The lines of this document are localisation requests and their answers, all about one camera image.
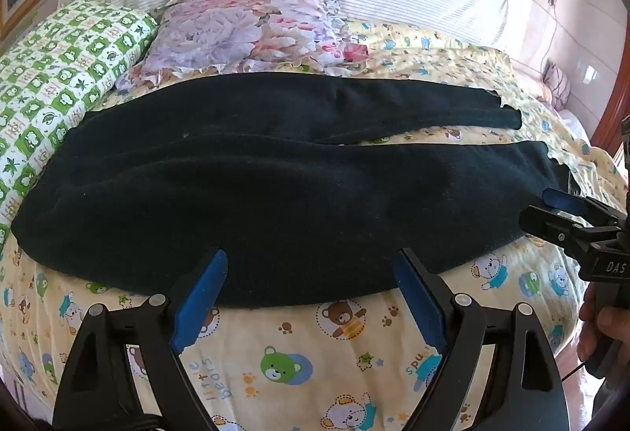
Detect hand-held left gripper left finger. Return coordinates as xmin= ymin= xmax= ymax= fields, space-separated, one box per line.
xmin=52 ymin=248 xmax=228 ymax=431

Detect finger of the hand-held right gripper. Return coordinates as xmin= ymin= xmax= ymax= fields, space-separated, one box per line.
xmin=519 ymin=207 xmax=599 ymax=264
xmin=544 ymin=189 xmax=629 ymax=228

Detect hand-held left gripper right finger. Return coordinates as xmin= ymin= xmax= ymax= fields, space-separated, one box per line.
xmin=392 ymin=248 xmax=569 ymax=431

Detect black pants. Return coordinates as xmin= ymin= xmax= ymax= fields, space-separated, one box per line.
xmin=11 ymin=71 xmax=572 ymax=311

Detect person's right hand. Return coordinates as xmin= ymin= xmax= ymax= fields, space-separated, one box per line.
xmin=578 ymin=286 xmax=630 ymax=363

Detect pink pillow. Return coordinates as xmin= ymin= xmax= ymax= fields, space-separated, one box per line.
xmin=541 ymin=61 xmax=572 ymax=113

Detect yellow bear print bed sheet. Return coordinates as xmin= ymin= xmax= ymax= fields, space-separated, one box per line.
xmin=0 ymin=20 xmax=630 ymax=431

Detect floral ruffled pillow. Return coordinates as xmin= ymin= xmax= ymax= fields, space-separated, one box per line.
xmin=114 ymin=0 xmax=370 ymax=92

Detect green checkered pillow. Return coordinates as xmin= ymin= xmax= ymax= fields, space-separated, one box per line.
xmin=0 ymin=0 xmax=159 ymax=255

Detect red wooden door frame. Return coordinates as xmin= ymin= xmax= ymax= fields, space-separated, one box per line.
xmin=588 ymin=76 xmax=630 ymax=158

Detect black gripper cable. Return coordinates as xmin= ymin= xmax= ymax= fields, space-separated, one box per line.
xmin=561 ymin=359 xmax=590 ymax=383

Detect thin wall cable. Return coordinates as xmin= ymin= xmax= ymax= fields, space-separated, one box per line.
xmin=539 ymin=4 xmax=559 ymax=82

